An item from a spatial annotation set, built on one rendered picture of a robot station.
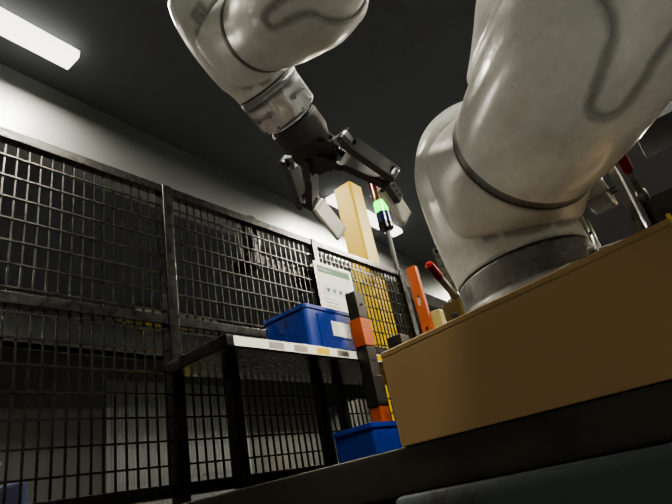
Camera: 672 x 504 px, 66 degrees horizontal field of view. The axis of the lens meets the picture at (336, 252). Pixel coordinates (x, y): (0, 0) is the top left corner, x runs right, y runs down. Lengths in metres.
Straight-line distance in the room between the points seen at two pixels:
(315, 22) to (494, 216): 0.26
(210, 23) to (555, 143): 0.41
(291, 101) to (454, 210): 0.27
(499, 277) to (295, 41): 0.31
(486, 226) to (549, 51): 0.19
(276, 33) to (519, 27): 0.24
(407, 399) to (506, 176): 0.23
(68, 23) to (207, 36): 2.65
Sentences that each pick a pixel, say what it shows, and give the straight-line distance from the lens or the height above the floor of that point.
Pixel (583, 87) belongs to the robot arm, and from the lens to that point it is 0.44.
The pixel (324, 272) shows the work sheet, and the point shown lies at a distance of 1.91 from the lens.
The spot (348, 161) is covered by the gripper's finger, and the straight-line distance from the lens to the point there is 0.75.
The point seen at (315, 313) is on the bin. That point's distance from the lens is 1.45.
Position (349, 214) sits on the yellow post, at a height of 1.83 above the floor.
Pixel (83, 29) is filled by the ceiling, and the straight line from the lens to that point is 3.33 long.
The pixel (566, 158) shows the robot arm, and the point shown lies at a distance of 0.48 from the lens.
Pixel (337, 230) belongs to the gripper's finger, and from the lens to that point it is 0.86.
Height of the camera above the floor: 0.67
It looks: 25 degrees up
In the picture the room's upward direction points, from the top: 12 degrees counter-clockwise
